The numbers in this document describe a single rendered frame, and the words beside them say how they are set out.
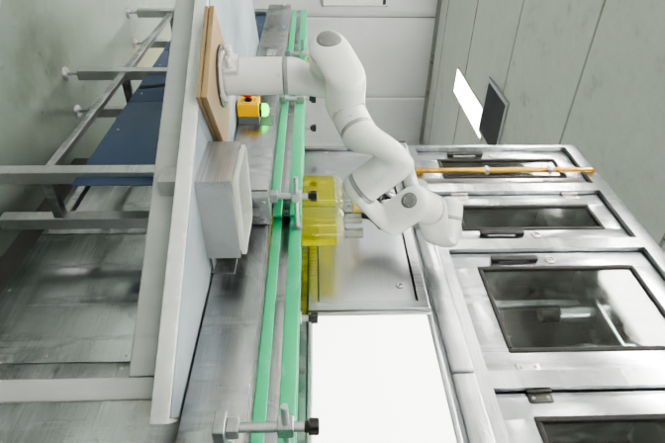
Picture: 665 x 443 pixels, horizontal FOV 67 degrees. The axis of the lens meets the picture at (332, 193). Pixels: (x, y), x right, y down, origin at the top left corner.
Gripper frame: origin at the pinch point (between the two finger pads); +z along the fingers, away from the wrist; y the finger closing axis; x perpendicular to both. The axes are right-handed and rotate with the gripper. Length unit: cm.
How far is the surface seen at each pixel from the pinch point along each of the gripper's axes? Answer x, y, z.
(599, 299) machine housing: 4, -18, -72
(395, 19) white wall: -591, -105, 54
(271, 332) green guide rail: 55, 3, 11
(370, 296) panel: 23.4, -13.3, -6.7
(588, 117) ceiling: -195, -48, -112
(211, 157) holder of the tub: 34, 33, 31
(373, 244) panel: 1.6, -12.8, -4.1
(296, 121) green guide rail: -24.4, 14.1, 28.2
